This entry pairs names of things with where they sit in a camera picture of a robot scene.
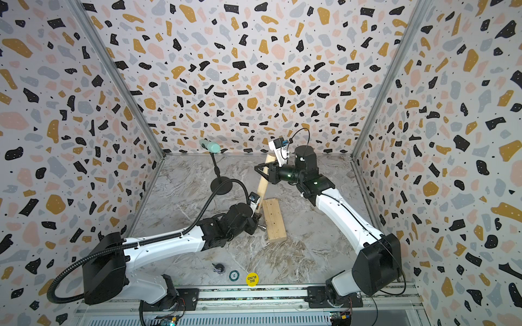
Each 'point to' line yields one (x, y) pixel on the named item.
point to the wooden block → (274, 220)
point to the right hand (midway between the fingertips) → (259, 169)
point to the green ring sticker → (234, 275)
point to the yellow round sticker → (252, 279)
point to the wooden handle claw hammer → (263, 188)
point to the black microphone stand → (217, 183)
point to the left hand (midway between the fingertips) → (262, 212)
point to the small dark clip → (219, 267)
